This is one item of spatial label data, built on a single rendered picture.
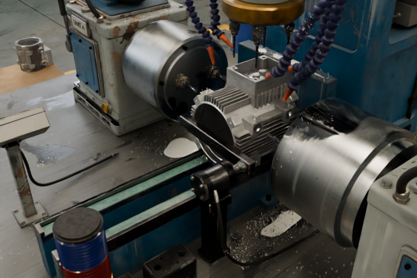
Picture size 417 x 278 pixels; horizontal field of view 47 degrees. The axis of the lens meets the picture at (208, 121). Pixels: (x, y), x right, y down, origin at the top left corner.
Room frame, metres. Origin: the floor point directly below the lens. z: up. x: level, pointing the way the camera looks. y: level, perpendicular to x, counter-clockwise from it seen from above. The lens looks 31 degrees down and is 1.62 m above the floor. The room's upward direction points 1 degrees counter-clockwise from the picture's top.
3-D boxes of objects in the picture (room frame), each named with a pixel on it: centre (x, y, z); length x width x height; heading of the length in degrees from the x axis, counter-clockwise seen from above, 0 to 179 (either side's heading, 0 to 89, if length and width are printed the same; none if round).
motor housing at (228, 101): (0.99, -0.09, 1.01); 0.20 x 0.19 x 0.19; 127
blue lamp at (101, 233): (0.43, 0.16, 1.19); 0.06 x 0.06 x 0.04
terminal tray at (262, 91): (1.02, -0.12, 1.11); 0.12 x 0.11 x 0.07; 127
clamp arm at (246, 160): (0.90, -0.01, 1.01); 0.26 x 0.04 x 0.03; 37
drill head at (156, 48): (1.27, 0.12, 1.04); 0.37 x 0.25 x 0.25; 37
